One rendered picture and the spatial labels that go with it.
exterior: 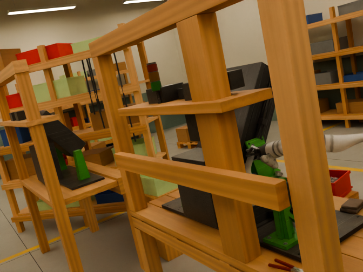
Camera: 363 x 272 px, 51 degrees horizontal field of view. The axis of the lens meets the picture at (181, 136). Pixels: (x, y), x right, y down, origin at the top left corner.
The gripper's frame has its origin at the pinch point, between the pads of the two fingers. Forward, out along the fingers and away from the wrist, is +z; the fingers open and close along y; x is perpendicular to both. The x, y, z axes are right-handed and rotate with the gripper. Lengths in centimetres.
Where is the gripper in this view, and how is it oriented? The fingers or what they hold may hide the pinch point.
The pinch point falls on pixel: (251, 156)
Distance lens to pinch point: 183.2
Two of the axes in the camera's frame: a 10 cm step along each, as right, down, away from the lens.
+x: -3.6, 8.4, -4.1
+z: -4.6, 2.2, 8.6
